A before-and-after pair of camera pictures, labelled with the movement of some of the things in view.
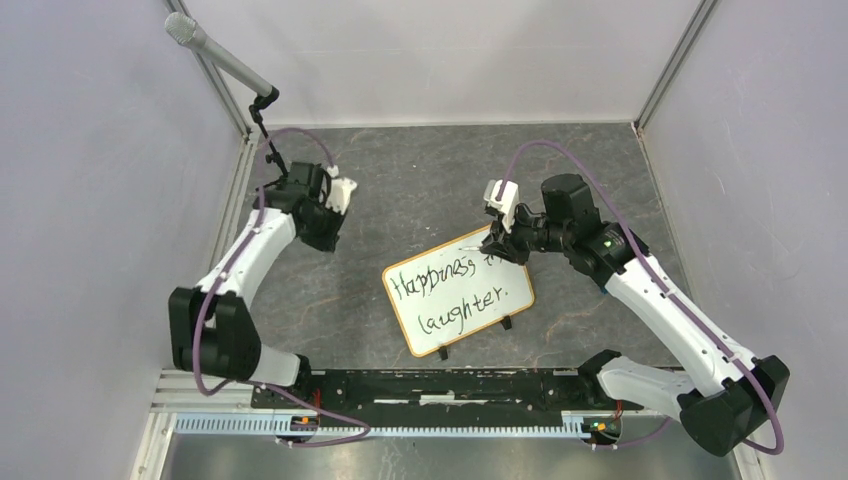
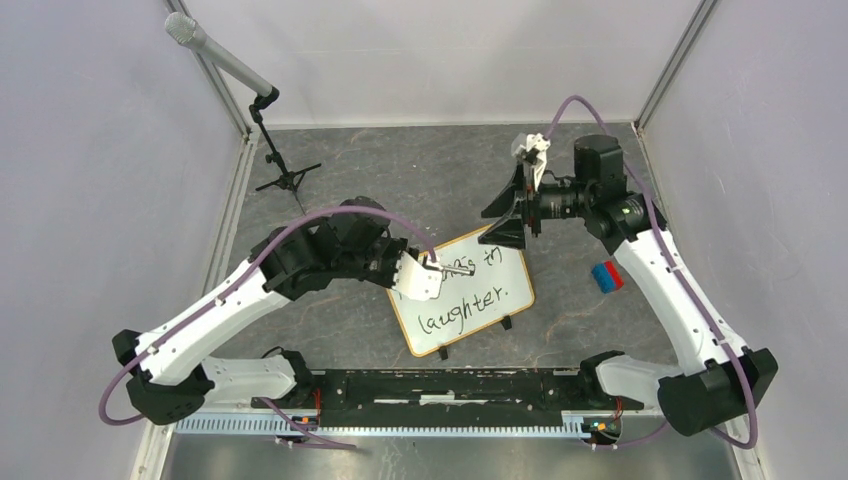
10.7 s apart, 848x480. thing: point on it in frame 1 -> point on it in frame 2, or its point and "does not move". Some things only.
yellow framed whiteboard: x=447 y=294 does not move
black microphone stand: x=256 y=111 does not move
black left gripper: x=328 y=242 -> x=395 y=247
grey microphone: x=184 y=30 does not move
